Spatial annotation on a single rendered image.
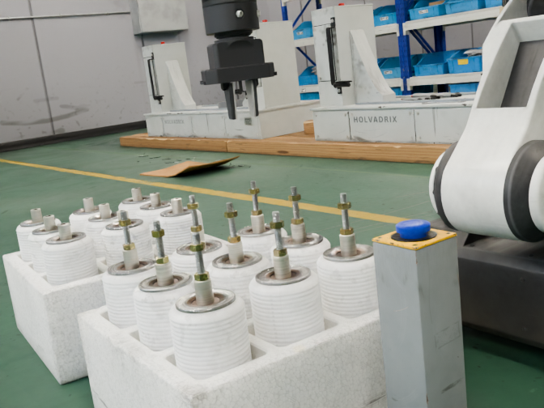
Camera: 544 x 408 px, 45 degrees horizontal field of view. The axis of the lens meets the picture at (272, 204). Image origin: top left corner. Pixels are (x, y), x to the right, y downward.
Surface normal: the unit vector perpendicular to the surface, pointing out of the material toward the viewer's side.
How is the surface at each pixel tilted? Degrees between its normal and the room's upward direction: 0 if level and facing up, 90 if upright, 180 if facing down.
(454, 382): 90
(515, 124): 53
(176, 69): 68
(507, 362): 0
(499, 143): 44
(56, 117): 90
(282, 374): 90
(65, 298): 90
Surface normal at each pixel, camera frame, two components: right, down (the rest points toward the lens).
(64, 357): 0.53, 0.11
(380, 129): -0.79, 0.22
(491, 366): -0.12, -0.97
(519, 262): -0.65, -0.52
